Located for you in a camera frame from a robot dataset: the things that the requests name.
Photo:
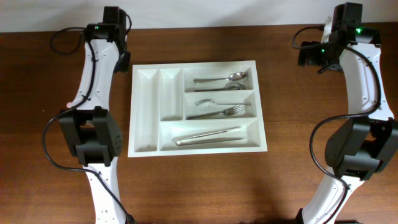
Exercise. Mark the steel spoon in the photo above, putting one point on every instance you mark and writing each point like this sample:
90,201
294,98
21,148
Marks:
236,77
227,87

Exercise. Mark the metal chopstick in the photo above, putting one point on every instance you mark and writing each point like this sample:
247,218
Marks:
187,142
209,133

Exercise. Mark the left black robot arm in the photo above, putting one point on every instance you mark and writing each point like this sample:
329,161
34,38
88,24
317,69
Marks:
92,134

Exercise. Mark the steel fork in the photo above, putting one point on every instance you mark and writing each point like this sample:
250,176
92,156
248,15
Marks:
202,102
226,112

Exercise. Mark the white cutlery tray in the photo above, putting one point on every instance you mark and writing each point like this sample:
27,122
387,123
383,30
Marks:
163,95

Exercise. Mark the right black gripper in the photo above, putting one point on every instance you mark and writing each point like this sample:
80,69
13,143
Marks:
310,56

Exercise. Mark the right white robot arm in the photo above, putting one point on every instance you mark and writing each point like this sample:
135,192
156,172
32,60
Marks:
367,140

